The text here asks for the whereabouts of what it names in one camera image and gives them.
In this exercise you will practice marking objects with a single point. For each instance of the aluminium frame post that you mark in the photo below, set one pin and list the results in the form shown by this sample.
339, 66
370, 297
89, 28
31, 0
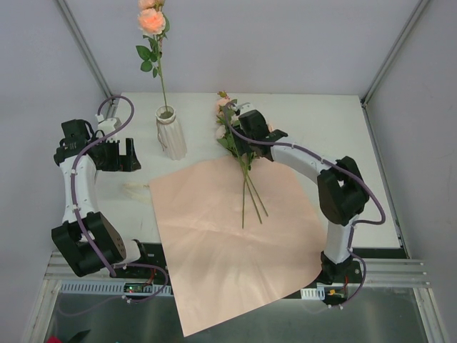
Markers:
83, 47
407, 29

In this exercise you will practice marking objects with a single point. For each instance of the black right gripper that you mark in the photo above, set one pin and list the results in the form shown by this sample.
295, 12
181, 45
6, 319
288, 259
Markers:
235, 137

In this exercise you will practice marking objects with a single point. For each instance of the peach wrapping paper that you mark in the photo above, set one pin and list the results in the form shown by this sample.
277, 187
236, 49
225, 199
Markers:
224, 257

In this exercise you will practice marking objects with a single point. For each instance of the left white cable duct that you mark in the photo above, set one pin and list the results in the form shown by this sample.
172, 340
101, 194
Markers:
114, 288

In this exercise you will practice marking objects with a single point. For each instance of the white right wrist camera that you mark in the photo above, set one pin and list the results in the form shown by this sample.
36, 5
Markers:
243, 108

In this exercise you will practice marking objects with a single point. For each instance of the left aluminium frame post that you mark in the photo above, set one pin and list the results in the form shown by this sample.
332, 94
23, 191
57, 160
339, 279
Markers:
83, 47

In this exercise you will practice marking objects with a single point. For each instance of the right white cable duct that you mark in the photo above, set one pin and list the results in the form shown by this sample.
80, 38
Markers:
313, 294

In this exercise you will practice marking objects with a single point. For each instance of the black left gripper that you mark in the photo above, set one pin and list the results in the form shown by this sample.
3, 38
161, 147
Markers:
119, 154

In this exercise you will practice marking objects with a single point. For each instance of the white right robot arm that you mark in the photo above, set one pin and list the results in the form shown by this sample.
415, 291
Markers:
340, 195

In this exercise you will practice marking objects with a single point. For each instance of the pale pink rose stem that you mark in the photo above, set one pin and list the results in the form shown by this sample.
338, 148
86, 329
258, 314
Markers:
224, 136

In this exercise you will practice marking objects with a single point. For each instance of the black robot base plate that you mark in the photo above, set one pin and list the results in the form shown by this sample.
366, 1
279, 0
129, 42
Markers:
143, 269

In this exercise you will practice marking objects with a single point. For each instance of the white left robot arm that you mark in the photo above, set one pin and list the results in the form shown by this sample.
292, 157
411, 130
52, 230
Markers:
85, 238

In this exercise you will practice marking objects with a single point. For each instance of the right aluminium frame post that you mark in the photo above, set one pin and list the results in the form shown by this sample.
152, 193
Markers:
407, 29

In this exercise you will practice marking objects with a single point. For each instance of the cream printed ribbon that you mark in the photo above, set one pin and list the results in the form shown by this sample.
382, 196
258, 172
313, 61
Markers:
137, 191

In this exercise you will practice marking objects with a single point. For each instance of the aluminium front rail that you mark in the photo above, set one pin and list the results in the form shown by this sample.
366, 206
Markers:
406, 273

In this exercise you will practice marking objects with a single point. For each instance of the small peach rose stem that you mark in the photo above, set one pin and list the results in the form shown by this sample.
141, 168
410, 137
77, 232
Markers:
246, 161

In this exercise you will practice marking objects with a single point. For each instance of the white ribbed ceramic vase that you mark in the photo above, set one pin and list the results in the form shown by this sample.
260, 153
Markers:
170, 133

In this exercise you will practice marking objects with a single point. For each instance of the white cable duct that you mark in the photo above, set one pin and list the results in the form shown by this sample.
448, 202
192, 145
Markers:
114, 288
313, 294

